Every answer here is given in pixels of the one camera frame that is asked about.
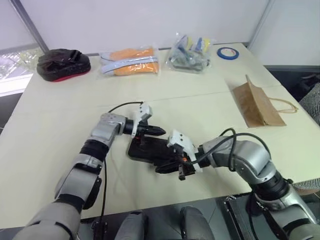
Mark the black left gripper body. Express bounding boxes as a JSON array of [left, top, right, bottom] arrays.
[[135, 123, 151, 146]]

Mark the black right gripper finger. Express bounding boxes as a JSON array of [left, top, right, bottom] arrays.
[[155, 160, 181, 172], [155, 165, 182, 175]]

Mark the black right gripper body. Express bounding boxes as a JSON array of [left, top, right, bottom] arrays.
[[174, 147, 197, 181]]

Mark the black object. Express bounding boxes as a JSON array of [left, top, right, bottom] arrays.
[[127, 135, 176, 166]]

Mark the brown paper bag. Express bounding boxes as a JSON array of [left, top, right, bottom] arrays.
[[232, 74, 300, 129]]

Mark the grey rounded robot leg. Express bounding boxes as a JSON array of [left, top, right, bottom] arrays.
[[116, 210, 150, 240], [179, 205, 214, 240]]

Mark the orange insoles plastic package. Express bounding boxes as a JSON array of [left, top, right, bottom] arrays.
[[98, 44, 160, 78]]

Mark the clear bag of blue-yellow items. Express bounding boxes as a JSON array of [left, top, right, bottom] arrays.
[[165, 31, 214, 75]]

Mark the blue tape roll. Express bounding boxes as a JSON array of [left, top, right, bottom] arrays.
[[216, 46, 242, 61]]

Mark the black pouch with red base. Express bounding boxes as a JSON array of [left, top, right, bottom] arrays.
[[35, 48, 92, 84]]

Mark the black-white patterned fabric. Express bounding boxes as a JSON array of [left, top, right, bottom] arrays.
[[298, 81, 320, 126]]

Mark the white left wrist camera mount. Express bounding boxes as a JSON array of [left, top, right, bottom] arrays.
[[131, 101, 153, 139]]

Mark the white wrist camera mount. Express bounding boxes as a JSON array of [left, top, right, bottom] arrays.
[[131, 101, 153, 139], [166, 129, 204, 174]]

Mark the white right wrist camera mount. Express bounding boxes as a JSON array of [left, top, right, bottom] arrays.
[[166, 129, 204, 174]]

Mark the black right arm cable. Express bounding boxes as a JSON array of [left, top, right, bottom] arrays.
[[191, 127, 273, 166]]

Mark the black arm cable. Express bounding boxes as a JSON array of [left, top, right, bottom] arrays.
[[191, 127, 273, 166], [99, 100, 145, 226]]

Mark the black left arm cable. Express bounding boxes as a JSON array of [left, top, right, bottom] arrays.
[[99, 100, 145, 226]]

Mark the black metal base plate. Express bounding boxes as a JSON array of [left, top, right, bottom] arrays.
[[223, 194, 285, 240]]

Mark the white partition post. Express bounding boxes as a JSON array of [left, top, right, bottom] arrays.
[[249, 0, 276, 49]]

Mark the dark window frame post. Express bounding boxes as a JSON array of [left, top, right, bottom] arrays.
[[9, 0, 50, 53]]

